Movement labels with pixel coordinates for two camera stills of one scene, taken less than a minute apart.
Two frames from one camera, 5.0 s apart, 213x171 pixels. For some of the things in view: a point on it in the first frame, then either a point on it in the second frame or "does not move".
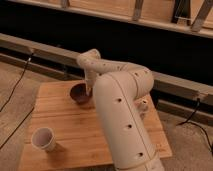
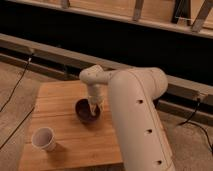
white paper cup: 44,138 does not move
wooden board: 79,145 does not move
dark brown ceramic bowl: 79,95 to 83,110
